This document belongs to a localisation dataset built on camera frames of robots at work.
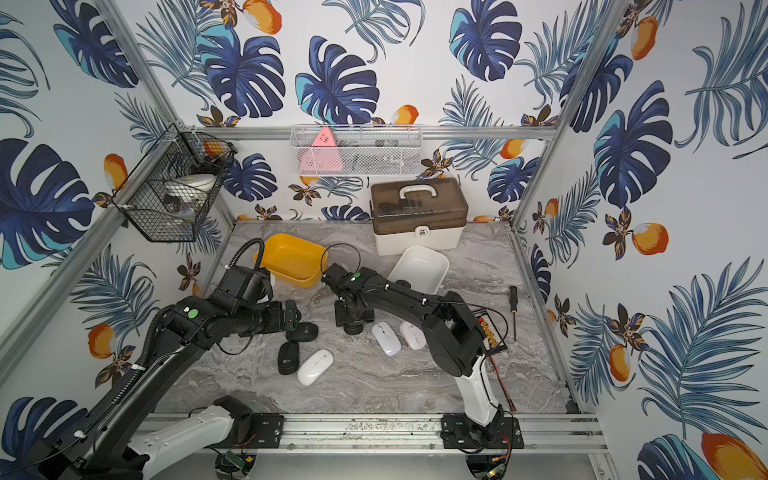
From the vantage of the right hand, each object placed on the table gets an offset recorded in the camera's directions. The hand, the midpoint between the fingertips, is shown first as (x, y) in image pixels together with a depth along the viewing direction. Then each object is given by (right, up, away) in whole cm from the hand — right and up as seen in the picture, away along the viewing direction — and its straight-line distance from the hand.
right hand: (350, 320), depth 88 cm
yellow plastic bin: (-23, +17, +21) cm, 36 cm away
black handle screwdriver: (+52, +3, +8) cm, 53 cm away
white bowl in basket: (-41, +38, -8) cm, 56 cm away
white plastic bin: (+25, +14, +15) cm, 32 cm away
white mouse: (-9, -12, -5) cm, 16 cm away
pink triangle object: (-8, +49, +2) cm, 50 cm away
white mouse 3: (+19, -5, 0) cm, 20 cm away
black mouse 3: (+1, -2, -3) cm, 4 cm away
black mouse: (-13, -3, 0) cm, 13 cm away
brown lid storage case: (+17, +32, +7) cm, 37 cm away
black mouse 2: (-17, -10, -4) cm, 20 cm away
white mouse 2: (+11, -6, +1) cm, 12 cm away
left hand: (-14, +5, -17) cm, 22 cm away
